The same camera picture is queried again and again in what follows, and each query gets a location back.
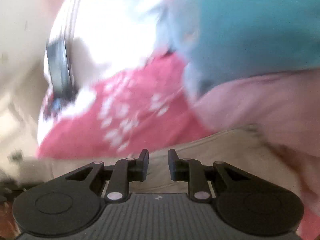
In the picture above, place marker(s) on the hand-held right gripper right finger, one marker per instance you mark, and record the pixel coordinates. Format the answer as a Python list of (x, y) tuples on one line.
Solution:
[(171, 165)]

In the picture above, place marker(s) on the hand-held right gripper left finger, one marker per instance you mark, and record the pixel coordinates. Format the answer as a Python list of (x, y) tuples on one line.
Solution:
[(146, 165)]

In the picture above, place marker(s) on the beige pants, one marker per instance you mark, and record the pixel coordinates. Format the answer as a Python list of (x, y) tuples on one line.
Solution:
[(225, 150)]

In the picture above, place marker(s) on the pink floral bed blanket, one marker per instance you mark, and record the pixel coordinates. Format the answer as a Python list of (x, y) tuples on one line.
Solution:
[(140, 105)]

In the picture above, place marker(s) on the pink grey floral quilt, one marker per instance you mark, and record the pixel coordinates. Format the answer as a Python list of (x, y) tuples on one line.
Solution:
[(275, 110)]

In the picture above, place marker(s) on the blue cartoon pillow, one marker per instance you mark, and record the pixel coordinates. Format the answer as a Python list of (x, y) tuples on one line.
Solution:
[(237, 30)]

